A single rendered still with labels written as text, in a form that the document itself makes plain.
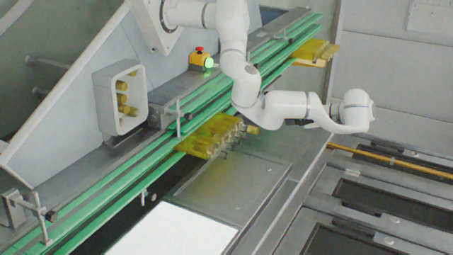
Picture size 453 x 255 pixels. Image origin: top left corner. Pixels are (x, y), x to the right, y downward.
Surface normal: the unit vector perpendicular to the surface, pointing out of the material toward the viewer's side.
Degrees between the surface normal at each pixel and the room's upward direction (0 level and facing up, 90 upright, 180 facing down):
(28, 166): 0
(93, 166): 90
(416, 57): 90
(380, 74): 90
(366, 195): 90
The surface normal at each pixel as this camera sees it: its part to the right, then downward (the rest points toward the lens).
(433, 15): -0.48, 0.42
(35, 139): 0.88, 0.25
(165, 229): 0.02, -0.87
